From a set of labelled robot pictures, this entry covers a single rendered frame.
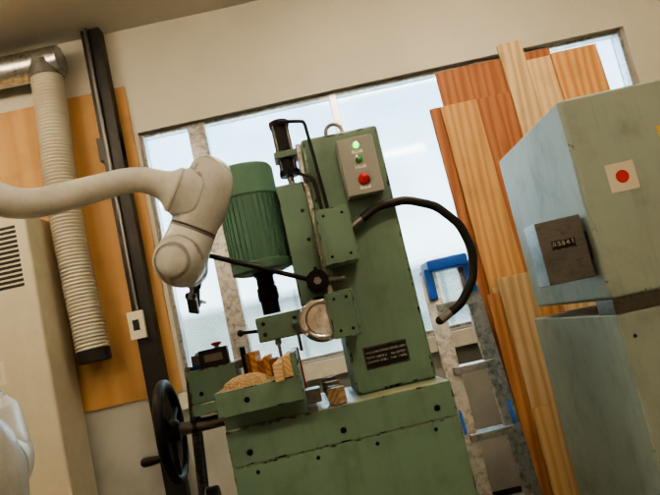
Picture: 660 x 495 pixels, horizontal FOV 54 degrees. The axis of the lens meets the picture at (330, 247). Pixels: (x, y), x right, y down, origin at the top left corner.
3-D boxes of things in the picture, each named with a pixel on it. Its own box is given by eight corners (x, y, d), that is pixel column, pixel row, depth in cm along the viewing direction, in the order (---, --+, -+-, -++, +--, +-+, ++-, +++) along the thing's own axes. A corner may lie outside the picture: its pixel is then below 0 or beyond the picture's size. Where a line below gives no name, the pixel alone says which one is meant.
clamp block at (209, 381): (200, 400, 190) (194, 369, 191) (246, 389, 191) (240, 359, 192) (192, 406, 175) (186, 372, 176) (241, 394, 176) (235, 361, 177)
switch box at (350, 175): (347, 201, 179) (334, 146, 181) (382, 193, 180) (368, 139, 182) (349, 196, 173) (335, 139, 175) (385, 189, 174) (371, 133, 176)
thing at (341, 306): (333, 339, 174) (323, 296, 175) (358, 333, 174) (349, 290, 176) (335, 339, 164) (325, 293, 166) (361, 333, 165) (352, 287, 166)
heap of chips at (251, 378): (224, 389, 163) (222, 378, 163) (273, 378, 164) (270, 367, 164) (220, 392, 155) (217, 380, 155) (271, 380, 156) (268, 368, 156)
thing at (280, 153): (279, 182, 194) (267, 128, 196) (304, 176, 195) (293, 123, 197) (278, 175, 186) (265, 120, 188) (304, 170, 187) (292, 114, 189)
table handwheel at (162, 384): (180, 445, 198) (154, 362, 188) (244, 430, 199) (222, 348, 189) (171, 511, 170) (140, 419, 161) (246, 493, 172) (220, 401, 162)
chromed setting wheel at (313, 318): (303, 347, 173) (294, 302, 175) (349, 336, 174) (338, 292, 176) (303, 347, 170) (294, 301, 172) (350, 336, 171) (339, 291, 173)
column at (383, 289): (351, 389, 194) (300, 161, 203) (422, 372, 196) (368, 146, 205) (357, 396, 172) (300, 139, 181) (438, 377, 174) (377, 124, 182)
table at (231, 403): (213, 402, 212) (209, 384, 213) (303, 381, 214) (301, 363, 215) (178, 428, 152) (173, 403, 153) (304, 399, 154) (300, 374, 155)
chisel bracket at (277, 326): (262, 348, 187) (255, 319, 188) (309, 337, 188) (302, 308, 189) (260, 349, 180) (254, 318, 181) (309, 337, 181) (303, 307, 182)
